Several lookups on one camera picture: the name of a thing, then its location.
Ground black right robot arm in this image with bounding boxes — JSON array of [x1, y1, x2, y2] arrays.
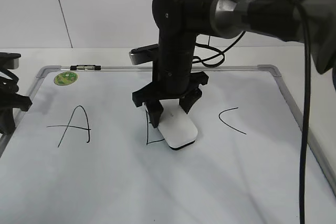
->
[[130, 0, 335, 127]]

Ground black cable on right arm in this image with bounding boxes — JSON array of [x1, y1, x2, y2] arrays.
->
[[173, 0, 312, 224]]

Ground black cables at left gripper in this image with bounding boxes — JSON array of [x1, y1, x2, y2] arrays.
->
[[0, 68, 21, 96]]

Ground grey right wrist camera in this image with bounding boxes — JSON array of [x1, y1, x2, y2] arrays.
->
[[129, 44, 159, 66]]

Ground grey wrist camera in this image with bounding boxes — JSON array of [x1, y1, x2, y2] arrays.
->
[[129, 44, 159, 66], [0, 52, 21, 70]]

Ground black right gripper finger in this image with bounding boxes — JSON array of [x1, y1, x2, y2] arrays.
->
[[179, 88, 202, 114], [145, 100, 163, 127]]

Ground white whiteboard with aluminium frame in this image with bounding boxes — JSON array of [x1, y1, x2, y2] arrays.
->
[[0, 64, 336, 224]]

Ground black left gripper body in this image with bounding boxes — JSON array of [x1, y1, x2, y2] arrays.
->
[[1, 77, 32, 134]]

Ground white whiteboard eraser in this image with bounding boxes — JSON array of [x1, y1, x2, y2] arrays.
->
[[146, 100, 198, 150]]

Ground round green sticker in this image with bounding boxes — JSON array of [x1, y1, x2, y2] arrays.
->
[[54, 71, 78, 86]]

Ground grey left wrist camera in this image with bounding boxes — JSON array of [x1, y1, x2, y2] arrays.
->
[[0, 52, 21, 70]]

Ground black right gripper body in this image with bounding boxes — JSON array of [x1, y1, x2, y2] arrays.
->
[[132, 72, 209, 108]]

